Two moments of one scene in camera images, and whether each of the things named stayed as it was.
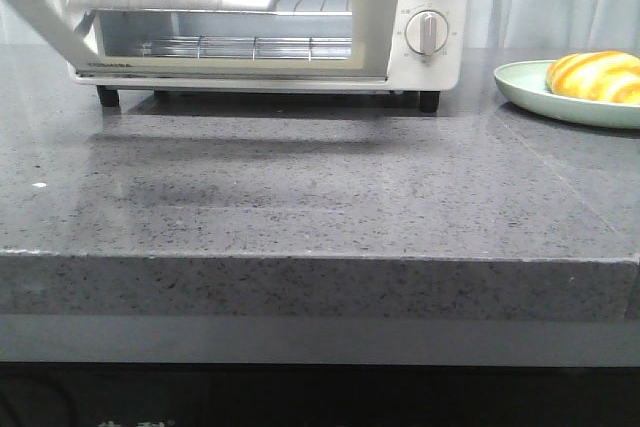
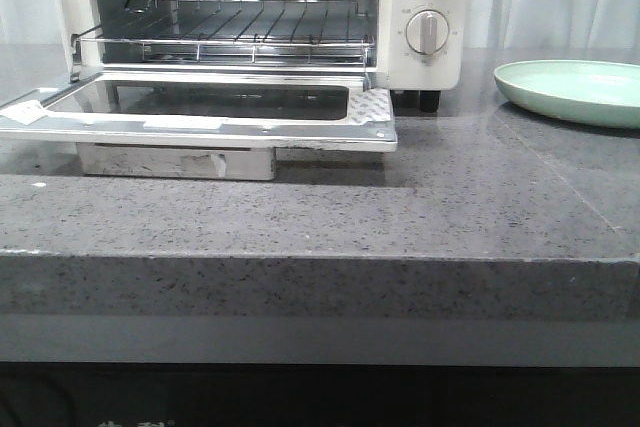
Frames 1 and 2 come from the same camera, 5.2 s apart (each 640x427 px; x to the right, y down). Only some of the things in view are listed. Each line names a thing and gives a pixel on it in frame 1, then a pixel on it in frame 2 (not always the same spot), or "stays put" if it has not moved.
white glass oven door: [147, 12] to [200, 124]
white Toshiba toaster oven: [267, 19] stays put
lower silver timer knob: [426, 32] stays put
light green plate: [525, 83] stays put
